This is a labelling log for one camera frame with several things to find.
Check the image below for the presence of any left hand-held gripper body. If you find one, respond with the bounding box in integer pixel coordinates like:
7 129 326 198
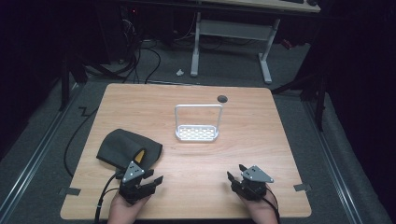
118 160 157 205

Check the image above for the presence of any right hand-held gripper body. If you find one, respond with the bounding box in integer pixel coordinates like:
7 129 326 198
230 164 276 201

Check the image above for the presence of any dark grey cloth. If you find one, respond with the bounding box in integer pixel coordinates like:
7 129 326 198
95 128 163 175

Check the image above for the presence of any person's right hand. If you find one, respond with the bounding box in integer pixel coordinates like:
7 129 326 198
238 186 280 224

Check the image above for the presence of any person's left hand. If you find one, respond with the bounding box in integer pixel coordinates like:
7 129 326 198
106 191 151 224

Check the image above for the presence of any grey tape piece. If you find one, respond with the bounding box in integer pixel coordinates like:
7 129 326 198
292 183 313 192
58 187 82 197

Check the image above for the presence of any white metal rack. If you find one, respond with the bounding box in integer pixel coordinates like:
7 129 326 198
174 103 224 143

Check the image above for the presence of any black metal stand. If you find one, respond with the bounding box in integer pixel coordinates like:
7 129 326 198
270 69 329 133
58 50 90 113

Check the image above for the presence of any white metal-legged desk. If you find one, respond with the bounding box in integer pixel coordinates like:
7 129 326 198
189 0 322 85

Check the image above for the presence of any black computer tower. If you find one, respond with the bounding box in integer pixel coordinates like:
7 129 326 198
95 2 139 64

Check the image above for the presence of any right hand-held gripper cable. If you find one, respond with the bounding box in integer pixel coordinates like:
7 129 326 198
262 186 281 224

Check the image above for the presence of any hand-held gripper cable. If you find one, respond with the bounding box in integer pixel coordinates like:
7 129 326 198
93 172 126 224
262 186 281 224

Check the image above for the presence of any left hand-held gripper cable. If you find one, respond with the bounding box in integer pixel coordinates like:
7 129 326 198
93 172 126 224

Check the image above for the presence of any black floor cable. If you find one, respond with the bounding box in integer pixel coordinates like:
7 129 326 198
63 105 101 180

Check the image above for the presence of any metal floor rail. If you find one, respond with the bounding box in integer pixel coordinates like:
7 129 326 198
0 83 81 217
302 100 364 224

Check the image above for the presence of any bundle of black cables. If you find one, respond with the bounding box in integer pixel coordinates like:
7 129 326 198
83 8 163 86

